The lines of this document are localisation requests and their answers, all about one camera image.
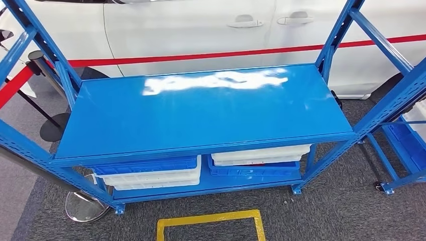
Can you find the chrome stanchion base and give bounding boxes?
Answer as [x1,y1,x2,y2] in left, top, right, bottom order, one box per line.
[0,146,112,223]

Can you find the yellow floor tape square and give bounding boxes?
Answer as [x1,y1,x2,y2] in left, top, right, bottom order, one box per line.
[156,209,267,241]

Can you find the white car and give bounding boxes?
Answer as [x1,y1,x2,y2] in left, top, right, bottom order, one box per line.
[0,0,426,100]

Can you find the blue metal shelf rack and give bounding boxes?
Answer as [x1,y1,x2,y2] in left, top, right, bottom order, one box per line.
[0,0,426,215]
[365,109,426,196]

